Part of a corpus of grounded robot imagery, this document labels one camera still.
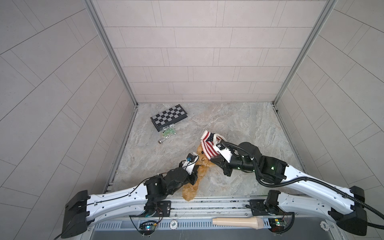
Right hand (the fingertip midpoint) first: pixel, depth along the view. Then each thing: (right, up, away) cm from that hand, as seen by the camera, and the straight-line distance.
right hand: (211, 163), depth 64 cm
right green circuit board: (+31, -30, +4) cm, 43 cm away
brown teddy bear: (-3, -1, +2) cm, 4 cm away
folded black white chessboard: (-27, +20, +40) cm, 52 cm away
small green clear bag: (-26, +10, +35) cm, 45 cm away
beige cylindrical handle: (+20, -26, 0) cm, 32 cm away
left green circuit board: (-28, -28, 0) cm, 39 cm away
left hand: (-3, -3, +8) cm, 9 cm away
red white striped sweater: (-1, +10, +2) cm, 10 cm away
